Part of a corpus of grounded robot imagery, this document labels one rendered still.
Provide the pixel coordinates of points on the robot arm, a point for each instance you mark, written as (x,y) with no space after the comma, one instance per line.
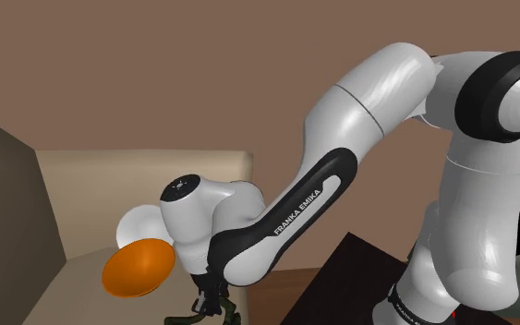
(480,216)

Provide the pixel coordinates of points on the white bowl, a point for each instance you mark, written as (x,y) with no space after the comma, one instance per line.
(140,223)

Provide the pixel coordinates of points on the dark green camouflage object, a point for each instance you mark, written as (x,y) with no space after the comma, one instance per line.
(182,320)

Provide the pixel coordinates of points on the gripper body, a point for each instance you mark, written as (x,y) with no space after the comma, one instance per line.
(209,295)

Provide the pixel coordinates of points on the orange bowl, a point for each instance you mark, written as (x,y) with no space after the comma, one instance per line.
(138,268)

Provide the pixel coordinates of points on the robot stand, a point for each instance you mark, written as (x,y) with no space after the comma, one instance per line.
(345,279)

